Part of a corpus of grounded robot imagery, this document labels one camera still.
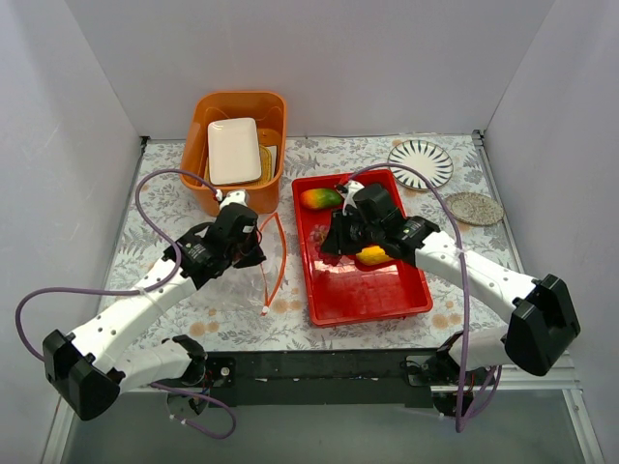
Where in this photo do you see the yellow mango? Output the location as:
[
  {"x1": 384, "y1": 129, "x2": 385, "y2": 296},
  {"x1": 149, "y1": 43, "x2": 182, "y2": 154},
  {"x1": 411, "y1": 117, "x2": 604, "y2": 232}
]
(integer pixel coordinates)
[{"x1": 355, "y1": 246, "x2": 393, "y2": 267}]

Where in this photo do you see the clear zip top bag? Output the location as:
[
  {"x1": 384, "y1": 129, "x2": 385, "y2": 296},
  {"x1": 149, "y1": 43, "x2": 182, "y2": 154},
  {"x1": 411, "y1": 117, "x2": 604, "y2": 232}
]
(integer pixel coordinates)
[{"x1": 190, "y1": 213, "x2": 288, "y2": 317}]

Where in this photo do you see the purple grape bunch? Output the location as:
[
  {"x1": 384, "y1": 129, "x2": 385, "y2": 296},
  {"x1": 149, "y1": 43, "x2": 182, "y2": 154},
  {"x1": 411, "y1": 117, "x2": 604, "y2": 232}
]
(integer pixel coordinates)
[{"x1": 309, "y1": 224, "x2": 333, "y2": 264}]

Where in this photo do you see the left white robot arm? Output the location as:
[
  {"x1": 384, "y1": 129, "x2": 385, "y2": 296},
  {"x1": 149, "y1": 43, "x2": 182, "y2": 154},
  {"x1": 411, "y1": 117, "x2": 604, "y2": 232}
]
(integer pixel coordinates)
[{"x1": 43, "y1": 203, "x2": 265, "y2": 421}]

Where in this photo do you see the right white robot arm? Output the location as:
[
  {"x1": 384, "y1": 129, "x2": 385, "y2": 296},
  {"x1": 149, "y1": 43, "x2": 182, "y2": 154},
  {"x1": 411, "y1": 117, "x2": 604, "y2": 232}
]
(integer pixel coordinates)
[{"x1": 321, "y1": 181, "x2": 580, "y2": 385}]

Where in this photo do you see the red green mango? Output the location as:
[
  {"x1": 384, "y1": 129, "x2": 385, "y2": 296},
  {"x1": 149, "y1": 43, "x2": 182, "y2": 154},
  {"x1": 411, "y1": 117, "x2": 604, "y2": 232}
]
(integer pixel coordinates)
[{"x1": 300, "y1": 188, "x2": 343, "y2": 211}]

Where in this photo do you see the floral table mat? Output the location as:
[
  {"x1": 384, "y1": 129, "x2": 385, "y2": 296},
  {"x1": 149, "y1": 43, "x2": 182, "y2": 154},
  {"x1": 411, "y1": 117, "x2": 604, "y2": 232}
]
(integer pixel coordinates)
[{"x1": 99, "y1": 133, "x2": 541, "y2": 352}]

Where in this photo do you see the red plastic tray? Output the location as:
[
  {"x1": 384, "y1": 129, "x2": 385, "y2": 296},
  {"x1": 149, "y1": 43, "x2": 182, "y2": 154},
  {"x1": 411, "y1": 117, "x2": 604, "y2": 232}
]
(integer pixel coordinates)
[{"x1": 291, "y1": 174, "x2": 433, "y2": 327}]

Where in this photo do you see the striped round plate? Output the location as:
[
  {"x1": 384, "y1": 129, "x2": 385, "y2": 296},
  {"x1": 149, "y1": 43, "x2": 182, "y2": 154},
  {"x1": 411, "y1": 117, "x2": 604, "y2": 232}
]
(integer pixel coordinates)
[{"x1": 388, "y1": 139, "x2": 454, "y2": 190}]

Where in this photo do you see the yellow woven basket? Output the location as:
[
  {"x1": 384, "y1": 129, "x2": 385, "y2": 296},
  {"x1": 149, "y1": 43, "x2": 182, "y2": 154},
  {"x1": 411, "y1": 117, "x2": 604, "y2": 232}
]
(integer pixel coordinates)
[{"x1": 232, "y1": 144, "x2": 278, "y2": 187}]

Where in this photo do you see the white rectangular plate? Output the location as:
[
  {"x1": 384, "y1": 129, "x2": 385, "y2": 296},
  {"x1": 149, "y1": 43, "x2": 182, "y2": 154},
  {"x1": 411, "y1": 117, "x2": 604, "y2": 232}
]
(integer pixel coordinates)
[{"x1": 207, "y1": 118, "x2": 261, "y2": 186}]

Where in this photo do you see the speckled small round plate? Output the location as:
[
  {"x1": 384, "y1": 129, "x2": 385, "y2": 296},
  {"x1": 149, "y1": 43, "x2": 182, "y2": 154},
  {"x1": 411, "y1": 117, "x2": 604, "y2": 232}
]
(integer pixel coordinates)
[{"x1": 445, "y1": 192, "x2": 504, "y2": 226}]

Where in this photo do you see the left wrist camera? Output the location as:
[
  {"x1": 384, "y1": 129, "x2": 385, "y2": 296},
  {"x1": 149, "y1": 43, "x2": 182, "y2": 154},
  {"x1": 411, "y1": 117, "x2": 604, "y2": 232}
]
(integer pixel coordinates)
[{"x1": 215, "y1": 189, "x2": 249, "y2": 209}]

